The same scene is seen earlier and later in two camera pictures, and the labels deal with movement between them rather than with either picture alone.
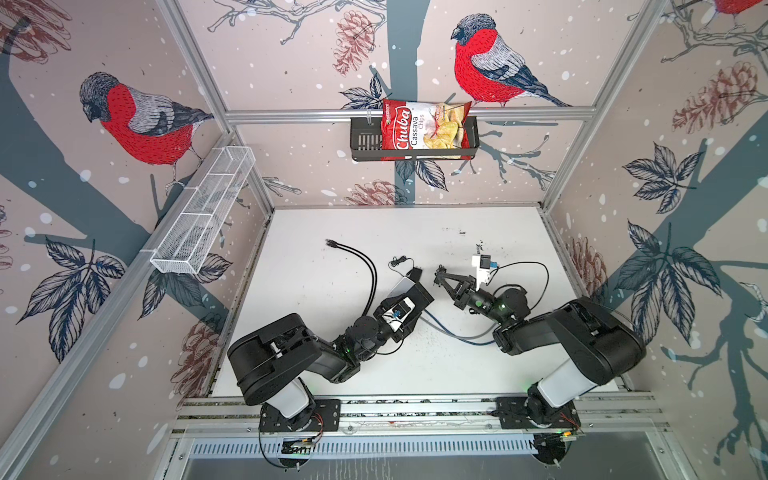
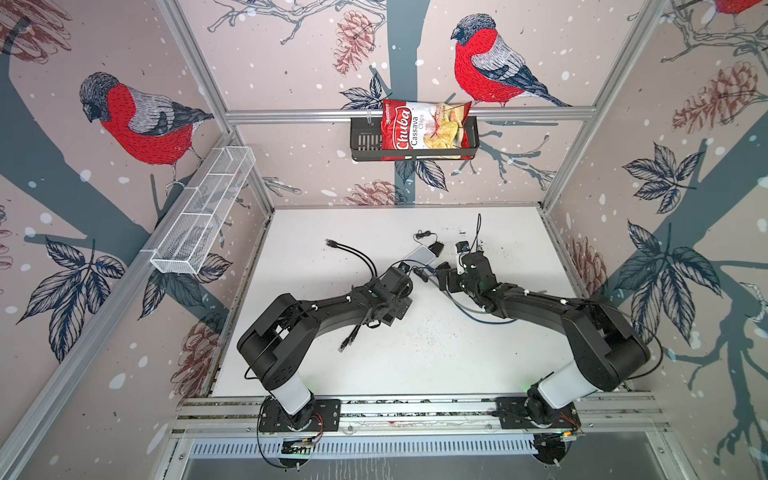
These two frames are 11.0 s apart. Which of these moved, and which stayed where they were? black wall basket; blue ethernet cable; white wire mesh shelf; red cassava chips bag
Moved: blue ethernet cable
Stayed: red cassava chips bag; black wall basket; white wire mesh shelf
